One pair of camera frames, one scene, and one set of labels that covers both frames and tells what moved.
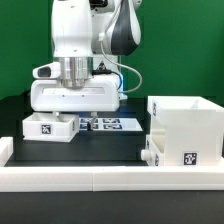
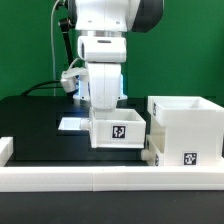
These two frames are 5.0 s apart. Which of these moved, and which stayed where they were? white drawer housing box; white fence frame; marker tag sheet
Moved: marker tag sheet
Stayed: white drawer housing box; white fence frame
